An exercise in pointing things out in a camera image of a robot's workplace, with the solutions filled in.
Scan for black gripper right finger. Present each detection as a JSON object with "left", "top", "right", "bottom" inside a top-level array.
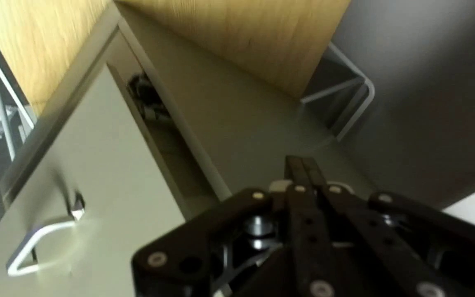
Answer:
[{"left": 304, "top": 158, "right": 431, "bottom": 297}]

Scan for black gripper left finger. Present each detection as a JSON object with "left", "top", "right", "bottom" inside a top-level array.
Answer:
[{"left": 286, "top": 155, "right": 335, "bottom": 297}]

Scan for beige bottom drawer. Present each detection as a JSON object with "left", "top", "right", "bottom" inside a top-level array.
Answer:
[{"left": 0, "top": 67, "right": 184, "bottom": 297}]

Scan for beige two-drawer file cabinet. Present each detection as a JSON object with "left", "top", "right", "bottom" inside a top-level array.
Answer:
[{"left": 2, "top": 5, "right": 377, "bottom": 216}]

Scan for wooden countertop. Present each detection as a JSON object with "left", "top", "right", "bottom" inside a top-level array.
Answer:
[{"left": 0, "top": 0, "right": 354, "bottom": 110}]

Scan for white metal frame stand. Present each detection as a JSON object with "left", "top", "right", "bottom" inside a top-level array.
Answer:
[{"left": 302, "top": 43, "right": 377, "bottom": 140}]

